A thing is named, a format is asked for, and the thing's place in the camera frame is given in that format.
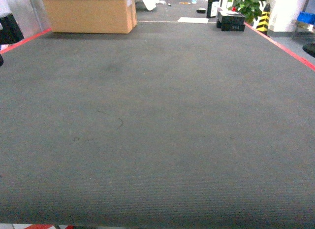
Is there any white paper sheet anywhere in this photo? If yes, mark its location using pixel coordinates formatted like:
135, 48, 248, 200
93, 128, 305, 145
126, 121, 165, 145
177, 17, 209, 24

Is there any black equipment box stack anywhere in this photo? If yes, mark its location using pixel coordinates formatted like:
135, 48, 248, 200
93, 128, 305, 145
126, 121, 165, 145
216, 10, 245, 32

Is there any black upright box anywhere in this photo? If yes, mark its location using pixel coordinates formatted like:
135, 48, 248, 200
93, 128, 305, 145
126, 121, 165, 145
206, 0, 220, 18

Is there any large cardboard box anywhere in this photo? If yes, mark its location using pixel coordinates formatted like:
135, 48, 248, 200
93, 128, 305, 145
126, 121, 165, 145
43, 0, 137, 34

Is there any yellow black striped bollard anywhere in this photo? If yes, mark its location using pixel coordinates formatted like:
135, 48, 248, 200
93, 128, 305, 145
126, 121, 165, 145
256, 3, 271, 35

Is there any green potted plant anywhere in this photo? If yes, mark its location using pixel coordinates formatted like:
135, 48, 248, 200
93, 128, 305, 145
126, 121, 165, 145
228, 0, 267, 24

